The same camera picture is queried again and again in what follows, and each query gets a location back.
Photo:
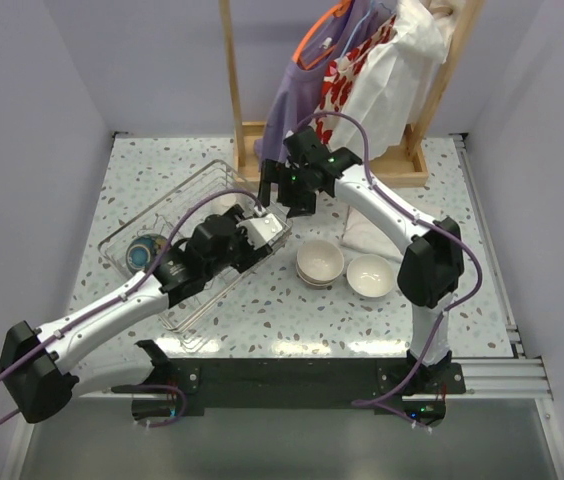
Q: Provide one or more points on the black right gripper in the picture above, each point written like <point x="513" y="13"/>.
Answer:
<point x="272" y="171"/>

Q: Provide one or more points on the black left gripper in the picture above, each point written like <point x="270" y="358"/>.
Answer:
<point x="250" y="248"/>

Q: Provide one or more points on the beige bowl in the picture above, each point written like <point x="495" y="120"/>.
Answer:
<point x="319" y="260"/>

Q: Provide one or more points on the white ribbed bowl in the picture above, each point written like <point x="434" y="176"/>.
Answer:
<point x="370" y="276"/>

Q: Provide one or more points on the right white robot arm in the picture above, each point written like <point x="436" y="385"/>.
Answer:
<point x="432" y="258"/>

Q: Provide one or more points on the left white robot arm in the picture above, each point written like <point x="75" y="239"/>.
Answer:
<point x="36" y="364"/>

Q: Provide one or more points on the purple shirt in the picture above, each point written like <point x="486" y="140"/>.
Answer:
<point x="299" y="92"/>

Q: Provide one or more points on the blue floral bowl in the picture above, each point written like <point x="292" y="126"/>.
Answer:
<point x="143" y="250"/>

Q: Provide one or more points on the folded white cloth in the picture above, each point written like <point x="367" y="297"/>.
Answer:
<point x="364" y="237"/>

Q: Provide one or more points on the red white floral garment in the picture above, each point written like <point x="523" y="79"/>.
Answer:
<point x="337" y="94"/>

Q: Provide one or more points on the white hanging garment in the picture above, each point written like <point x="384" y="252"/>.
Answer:
<point x="398" y="74"/>

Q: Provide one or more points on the blue hanger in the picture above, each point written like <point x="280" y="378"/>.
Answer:
<point x="359" y="22"/>

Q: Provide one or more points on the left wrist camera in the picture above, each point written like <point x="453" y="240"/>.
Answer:
<point x="262" y="230"/>

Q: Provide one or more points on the wire dish rack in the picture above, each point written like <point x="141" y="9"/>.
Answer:
<point x="174" y="216"/>

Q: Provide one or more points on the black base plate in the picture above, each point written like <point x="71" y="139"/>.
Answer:
<point x="191" y="386"/>

